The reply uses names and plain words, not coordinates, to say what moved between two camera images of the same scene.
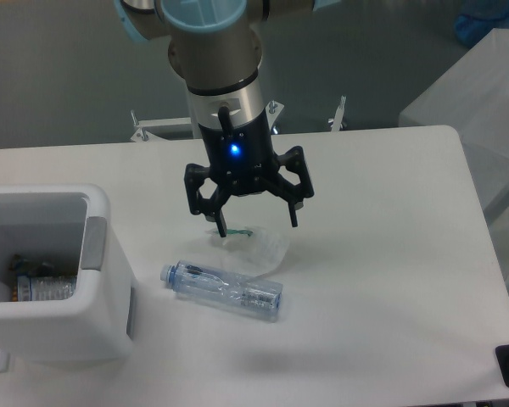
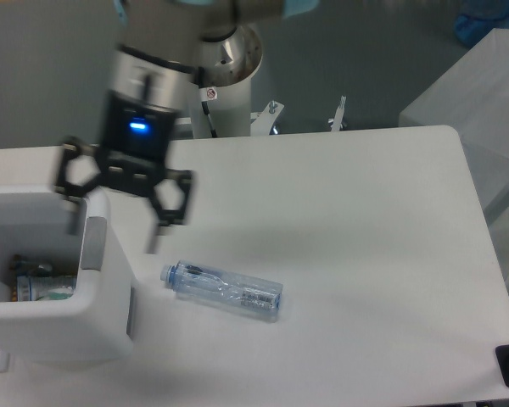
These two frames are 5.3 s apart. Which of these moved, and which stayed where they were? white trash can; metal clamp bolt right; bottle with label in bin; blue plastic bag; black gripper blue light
Moved: black gripper blue light
Stayed: blue plastic bag; bottle with label in bin; white trash can; metal clamp bolt right
